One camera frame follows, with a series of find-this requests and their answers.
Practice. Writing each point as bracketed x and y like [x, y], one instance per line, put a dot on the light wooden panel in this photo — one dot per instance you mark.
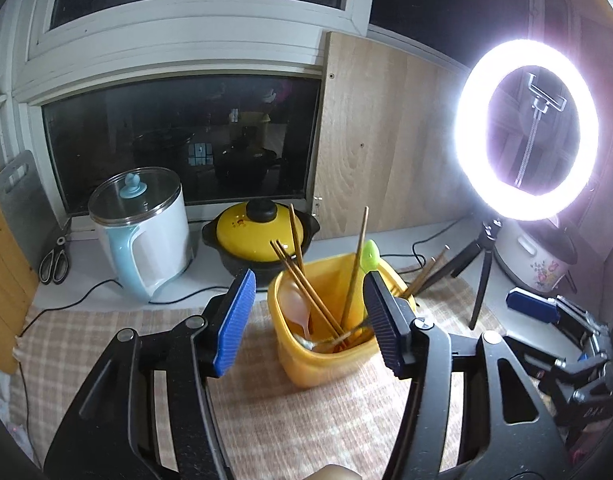
[376, 150]

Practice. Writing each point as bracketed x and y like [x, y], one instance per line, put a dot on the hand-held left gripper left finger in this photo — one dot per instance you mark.
[234, 325]

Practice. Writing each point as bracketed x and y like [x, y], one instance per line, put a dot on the embossed metal spoon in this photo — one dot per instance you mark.
[306, 344]

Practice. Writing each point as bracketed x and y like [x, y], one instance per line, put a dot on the black tripod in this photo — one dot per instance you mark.
[484, 270]

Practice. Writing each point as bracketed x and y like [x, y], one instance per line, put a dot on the person's left hand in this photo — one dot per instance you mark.
[331, 474]

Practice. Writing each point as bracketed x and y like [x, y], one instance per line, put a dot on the brown three-plank wooden board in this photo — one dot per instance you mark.
[6, 285]

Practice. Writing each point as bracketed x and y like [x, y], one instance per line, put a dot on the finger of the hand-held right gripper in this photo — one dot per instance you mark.
[551, 362]
[531, 304]

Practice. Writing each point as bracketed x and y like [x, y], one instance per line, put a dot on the white floral rice cooker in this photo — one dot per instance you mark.
[536, 255]

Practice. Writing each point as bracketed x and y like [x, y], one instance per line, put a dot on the white framed window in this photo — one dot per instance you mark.
[186, 35]

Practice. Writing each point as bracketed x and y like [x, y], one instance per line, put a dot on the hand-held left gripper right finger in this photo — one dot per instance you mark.
[386, 325]

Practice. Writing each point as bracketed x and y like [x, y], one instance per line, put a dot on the yellow plastic container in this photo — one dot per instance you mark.
[316, 365]

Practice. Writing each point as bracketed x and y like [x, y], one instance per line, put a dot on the black clay pot, yellow lid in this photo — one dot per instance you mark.
[246, 232]

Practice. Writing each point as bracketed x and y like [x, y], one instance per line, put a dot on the checked beige tablecloth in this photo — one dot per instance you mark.
[311, 420]

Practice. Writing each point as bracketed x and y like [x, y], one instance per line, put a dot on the green plastic fork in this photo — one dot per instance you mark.
[370, 255]

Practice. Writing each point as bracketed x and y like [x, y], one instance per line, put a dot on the phone holder on flexible neck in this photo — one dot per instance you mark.
[539, 95]

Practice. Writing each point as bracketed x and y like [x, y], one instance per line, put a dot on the grey metal cutting board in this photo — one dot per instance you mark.
[24, 210]

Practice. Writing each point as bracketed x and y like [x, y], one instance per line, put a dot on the clear plastic spoon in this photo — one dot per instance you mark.
[299, 305]

